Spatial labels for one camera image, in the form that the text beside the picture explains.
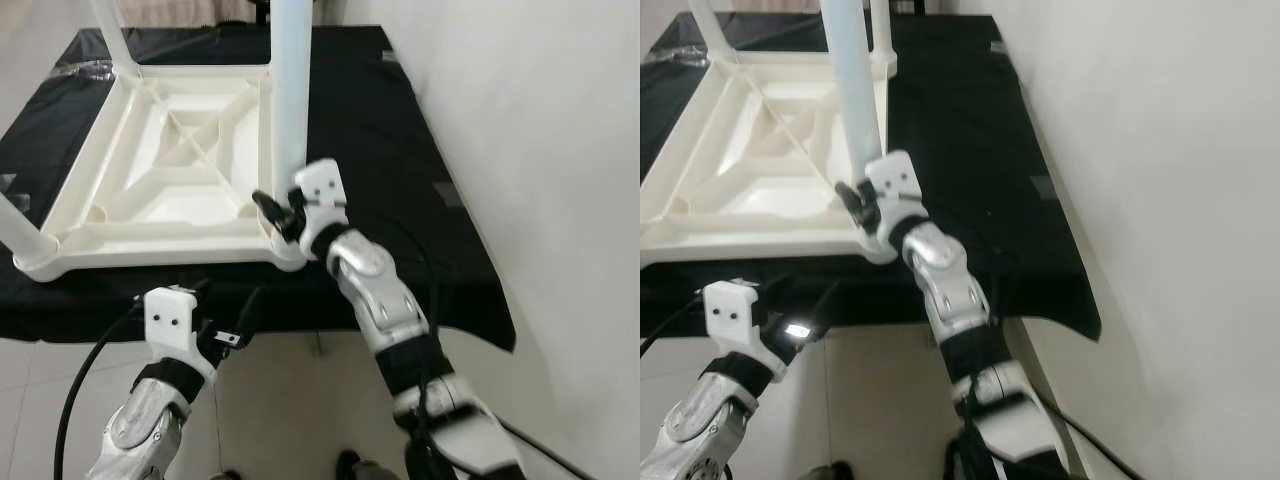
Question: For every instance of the grey robot leg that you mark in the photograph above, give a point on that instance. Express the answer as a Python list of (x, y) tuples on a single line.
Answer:
[(365, 468), (225, 476), (826, 472)]

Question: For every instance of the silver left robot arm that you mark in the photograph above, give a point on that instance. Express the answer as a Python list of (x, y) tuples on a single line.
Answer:
[(700, 430), (140, 430)]

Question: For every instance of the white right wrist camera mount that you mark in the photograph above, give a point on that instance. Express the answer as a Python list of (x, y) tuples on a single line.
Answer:
[(322, 190), (898, 185)]

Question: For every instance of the black tablecloth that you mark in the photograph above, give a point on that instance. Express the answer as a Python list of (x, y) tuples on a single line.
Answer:
[(400, 130), (980, 130)]

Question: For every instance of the grey left robot leg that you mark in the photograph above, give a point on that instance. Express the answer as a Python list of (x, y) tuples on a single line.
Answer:
[(225, 476), (826, 472)]

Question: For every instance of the grey right robot leg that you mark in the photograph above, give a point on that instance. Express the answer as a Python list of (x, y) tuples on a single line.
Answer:
[(365, 468)]

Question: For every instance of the beige striped towel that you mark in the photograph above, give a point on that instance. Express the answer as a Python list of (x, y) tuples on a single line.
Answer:
[(180, 12), (765, 5)]

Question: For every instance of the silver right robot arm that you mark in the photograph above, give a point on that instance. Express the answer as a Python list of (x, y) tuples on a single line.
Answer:
[(960, 290), (385, 300)]

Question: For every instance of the black wooden stool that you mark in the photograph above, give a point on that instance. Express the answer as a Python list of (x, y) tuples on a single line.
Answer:
[(262, 10)]

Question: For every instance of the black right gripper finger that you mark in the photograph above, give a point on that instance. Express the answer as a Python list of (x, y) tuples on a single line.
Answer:
[(853, 202), (272, 212)]

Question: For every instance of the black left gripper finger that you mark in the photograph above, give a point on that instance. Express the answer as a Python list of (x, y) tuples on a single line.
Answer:
[(251, 315), (202, 288), (823, 308), (773, 289)]

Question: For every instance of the white plastic table top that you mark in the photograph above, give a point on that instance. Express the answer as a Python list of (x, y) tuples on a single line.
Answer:
[(760, 230), (150, 240)]

